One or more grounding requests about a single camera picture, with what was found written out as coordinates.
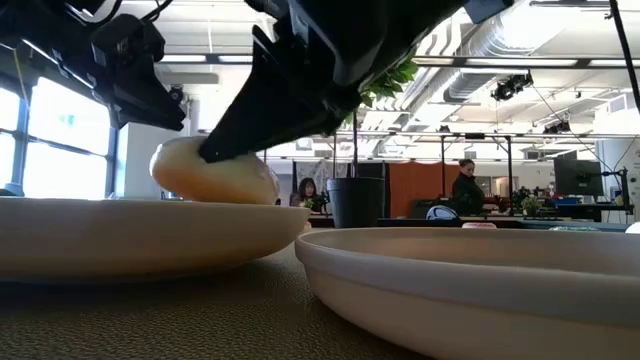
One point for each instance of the dark office desk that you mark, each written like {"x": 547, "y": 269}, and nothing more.
{"x": 575, "y": 210}

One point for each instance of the white and blue helmet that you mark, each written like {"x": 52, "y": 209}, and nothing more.
{"x": 441, "y": 213}

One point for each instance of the plain glazed beige donut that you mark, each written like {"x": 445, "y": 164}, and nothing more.
{"x": 210, "y": 182}

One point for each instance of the white round object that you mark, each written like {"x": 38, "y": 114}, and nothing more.
{"x": 634, "y": 228}

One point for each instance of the silver spiral ventilation duct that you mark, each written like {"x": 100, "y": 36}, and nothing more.
{"x": 480, "y": 60}

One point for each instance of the green leafy plant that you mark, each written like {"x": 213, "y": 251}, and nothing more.
{"x": 390, "y": 82}

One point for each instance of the black slanted rig rod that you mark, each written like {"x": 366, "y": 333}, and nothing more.
{"x": 625, "y": 45}

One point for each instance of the standing person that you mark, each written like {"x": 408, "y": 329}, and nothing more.
{"x": 467, "y": 192}

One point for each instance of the black computer monitor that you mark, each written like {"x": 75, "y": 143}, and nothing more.
{"x": 577, "y": 177}

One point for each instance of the pink donut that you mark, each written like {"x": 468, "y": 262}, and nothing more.
{"x": 478, "y": 225}

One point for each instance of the green sprinkled donut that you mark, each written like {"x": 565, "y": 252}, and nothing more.
{"x": 575, "y": 229}

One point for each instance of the black plant pot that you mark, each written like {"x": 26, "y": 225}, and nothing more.
{"x": 356, "y": 202}

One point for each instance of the orange partition panel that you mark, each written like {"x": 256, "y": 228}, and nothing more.
{"x": 415, "y": 190}

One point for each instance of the beige round plate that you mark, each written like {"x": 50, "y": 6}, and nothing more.
{"x": 125, "y": 235}
{"x": 450, "y": 300}

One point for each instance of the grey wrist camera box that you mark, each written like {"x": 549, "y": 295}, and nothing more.
{"x": 487, "y": 9}

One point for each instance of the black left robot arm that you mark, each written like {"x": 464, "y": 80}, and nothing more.
{"x": 45, "y": 30}

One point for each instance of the seated person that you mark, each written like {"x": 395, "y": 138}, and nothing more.
{"x": 306, "y": 192}

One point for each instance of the long ceiling light strip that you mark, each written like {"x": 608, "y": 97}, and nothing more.
{"x": 205, "y": 58}
{"x": 525, "y": 62}

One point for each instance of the black ceiling-mounted camera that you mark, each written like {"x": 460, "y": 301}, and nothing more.
{"x": 556, "y": 127}
{"x": 511, "y": 86}

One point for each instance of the black metal rack frame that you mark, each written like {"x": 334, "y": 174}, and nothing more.
{"x": 509, "y": 170}

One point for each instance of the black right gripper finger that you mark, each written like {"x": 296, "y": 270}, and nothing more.
{"x": 280, "y": 110}

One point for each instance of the large bright window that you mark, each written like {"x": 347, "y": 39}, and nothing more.
{"x": 65, "y": 150}

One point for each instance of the small potted desk plant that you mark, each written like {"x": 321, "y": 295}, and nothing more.
{"x": 531, "y": 205}
{"x": 316, "y": 202}

